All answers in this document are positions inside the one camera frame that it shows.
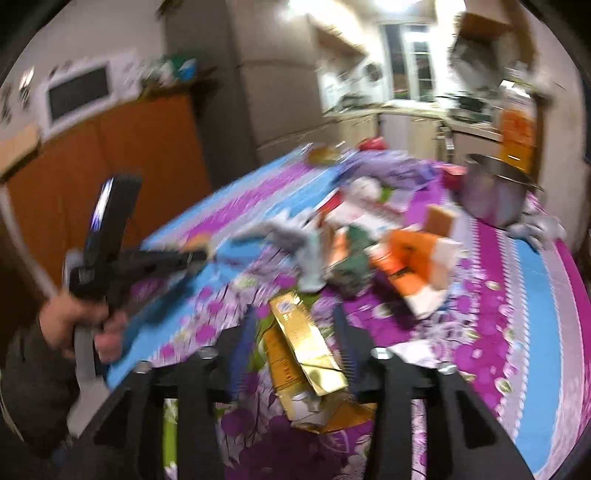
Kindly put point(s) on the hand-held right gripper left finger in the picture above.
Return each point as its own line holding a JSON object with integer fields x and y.
{"x": 244, "y": 353}

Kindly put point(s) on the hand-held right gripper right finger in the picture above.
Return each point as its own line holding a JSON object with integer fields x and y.
{"x": 344, "y": 344}

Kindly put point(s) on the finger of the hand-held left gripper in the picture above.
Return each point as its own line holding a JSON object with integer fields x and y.
{"x": 147, "y": 279}
{"x": 171, "y": 258}

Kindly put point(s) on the gold carton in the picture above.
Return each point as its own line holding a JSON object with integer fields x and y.
{"x": 300, "y": 350}

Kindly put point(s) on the green turf roll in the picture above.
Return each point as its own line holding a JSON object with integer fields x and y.
{"x": 358, "y": 261}

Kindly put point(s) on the orange white carton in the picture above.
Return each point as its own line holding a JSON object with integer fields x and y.
{"x": 415, "y": 272}

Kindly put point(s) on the person's left forearm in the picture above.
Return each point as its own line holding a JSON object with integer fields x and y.
{"x": 32, "y": 397}

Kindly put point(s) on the person's left hand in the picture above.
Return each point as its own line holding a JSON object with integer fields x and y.
{"x": 62, "y": 318}

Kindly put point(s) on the orange wooden cabinet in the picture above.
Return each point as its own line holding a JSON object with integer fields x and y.
{"x": 115, "y": 161}

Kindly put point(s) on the white microwave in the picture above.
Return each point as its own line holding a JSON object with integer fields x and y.
{"x": 78, "y": 97}

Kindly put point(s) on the white red flat box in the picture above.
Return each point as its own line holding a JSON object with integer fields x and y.
{"x": 369, "y": 214}

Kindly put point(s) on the orange sponge block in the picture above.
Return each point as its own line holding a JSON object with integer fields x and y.
{"x": 441, "y": 221}

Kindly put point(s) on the white crumpled tissue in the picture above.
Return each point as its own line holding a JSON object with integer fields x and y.
{"x": 366, "y": 188}

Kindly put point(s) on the teal container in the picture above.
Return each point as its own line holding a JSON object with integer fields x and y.
{"x": 178, "y": 69}

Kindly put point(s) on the purple floral tablecloth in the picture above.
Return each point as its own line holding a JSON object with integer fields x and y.
{"x": 508, "y": 300}

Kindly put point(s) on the purple plastic bag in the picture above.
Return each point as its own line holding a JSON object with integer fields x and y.
{"x": 392, "y": 170}

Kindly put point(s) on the brown pear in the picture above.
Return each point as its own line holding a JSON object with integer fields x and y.
{"x": 323, "y": 155}

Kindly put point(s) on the beige refrigerator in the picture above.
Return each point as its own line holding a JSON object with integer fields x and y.
{"x": 277, "y": 92}

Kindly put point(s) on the small red box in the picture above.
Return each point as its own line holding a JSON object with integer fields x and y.
{"x": 453, "y": 176}

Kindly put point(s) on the red apple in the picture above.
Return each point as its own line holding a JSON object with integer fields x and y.
{"x": 371, "y": 143}

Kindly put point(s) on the steel pot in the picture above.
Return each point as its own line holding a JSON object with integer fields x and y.
{"x": 494, "y": 196}

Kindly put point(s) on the kitchen base cabinets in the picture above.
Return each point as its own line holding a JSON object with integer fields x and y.
{"x": 406, "y": 127}

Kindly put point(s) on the grey cloth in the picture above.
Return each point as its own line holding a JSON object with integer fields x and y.
{"x": 540, "y": 228}

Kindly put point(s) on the orange juice bottle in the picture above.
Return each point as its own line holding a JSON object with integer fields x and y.
{"x": 517, "y": 134}

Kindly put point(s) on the kitchen window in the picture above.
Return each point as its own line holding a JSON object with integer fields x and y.
{"x": 411, "y": 60}

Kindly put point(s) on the range hood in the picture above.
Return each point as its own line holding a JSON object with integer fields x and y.
{"x": 478, "y": 55}

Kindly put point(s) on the kitchen wall cabinet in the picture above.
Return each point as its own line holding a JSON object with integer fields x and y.
{"x": 339, "y": 39}

